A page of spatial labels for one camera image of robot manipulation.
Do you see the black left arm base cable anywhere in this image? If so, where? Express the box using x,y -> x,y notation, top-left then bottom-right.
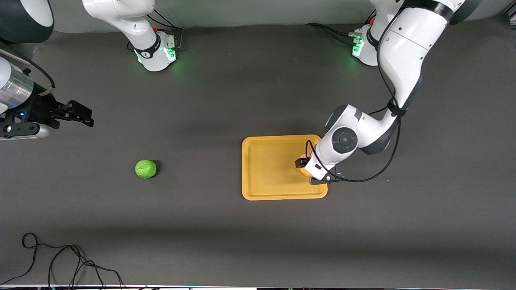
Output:
305,23 -> 362,46

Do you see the yellow plastic tray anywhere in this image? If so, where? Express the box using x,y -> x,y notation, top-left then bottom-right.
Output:
241,135 -> 328,201

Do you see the black right arm base cable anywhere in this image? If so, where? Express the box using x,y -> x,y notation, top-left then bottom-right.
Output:
146,9 -> 184,51

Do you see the black arm base cable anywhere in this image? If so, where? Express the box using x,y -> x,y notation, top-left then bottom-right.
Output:
146,9 -> 184,51
305,23 -> 362,46

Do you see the yellow potato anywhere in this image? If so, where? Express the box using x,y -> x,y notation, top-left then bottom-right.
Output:
300,153 -> 314,178

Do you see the loose black table cable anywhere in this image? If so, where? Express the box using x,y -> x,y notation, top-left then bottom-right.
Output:
0,232 -> 125,289

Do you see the green apple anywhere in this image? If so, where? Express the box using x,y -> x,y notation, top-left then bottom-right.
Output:
135,159 -> 157,179

